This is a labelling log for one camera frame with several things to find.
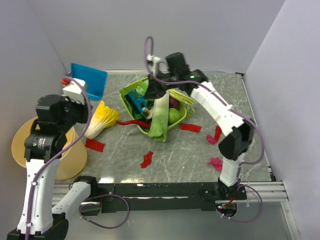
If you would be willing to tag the green plastic basket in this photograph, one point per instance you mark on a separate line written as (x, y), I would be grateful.
(178, 120)

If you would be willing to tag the green round fruit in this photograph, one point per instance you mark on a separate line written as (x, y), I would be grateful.
(173, 116)

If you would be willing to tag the blue hand brush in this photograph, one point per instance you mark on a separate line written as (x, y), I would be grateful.
(137, 101)

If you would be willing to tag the beige plastic bucket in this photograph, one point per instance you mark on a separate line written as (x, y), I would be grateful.
(72, 161)

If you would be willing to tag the red paper strip right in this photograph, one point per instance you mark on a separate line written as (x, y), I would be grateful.
(190, 127)

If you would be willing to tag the purple onion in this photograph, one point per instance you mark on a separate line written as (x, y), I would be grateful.
(174, 103)

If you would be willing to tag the pink paper scrap middle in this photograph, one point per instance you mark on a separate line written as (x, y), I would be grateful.
(211, 139)

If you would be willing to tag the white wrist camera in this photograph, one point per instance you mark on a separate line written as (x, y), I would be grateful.
(73, 91)
(154, 62)

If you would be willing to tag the beige mushroom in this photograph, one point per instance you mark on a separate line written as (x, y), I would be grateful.
(147, 112)

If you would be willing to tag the red paper strip left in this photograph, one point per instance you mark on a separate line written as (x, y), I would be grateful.
(94, 145)

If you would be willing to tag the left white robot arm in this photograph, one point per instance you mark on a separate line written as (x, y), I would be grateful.
(44, 147)

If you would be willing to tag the red crumpled paper centre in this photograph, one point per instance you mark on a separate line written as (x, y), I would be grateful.
(147, 160)

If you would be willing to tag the red chili pepper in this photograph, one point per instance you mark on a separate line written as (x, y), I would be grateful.
(134, 122)

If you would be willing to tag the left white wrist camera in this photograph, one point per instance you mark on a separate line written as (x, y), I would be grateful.
(73, 91)

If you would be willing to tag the yellow napa cabbage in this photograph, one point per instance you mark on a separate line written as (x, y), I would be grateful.
(103, 117)

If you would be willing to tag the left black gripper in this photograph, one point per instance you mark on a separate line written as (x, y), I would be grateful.
(84, 117)

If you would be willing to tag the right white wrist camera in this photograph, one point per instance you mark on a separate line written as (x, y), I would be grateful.
(154, 62)

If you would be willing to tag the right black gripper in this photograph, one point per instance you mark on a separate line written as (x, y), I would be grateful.
(153, 91)

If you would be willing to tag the green onion stalks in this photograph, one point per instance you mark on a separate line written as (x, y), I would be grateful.
(181, 97)

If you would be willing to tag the red paper strip vertical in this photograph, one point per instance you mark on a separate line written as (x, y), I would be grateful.
(218, 132)

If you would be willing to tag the black base frame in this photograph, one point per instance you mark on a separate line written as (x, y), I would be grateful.
(163, 196)

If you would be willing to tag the long green white cabbage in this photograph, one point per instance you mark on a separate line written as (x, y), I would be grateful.
(160, 115)

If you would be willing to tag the green leafy lettuce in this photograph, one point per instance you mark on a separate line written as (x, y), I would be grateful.
(142, 91)

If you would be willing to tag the blue dustpan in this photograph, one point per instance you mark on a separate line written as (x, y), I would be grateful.
(95, 79)

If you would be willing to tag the pink paper scrap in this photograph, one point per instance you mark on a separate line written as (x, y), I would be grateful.
(216, 163)
(211, 139)

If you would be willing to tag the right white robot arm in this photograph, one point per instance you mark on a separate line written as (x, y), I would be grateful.
(237, 131)

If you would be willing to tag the red paper strip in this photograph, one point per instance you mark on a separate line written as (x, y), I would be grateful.
(190, 127)
(94, 145)

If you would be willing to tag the pink paper scrap lower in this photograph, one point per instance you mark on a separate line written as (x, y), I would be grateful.
(216, 163)

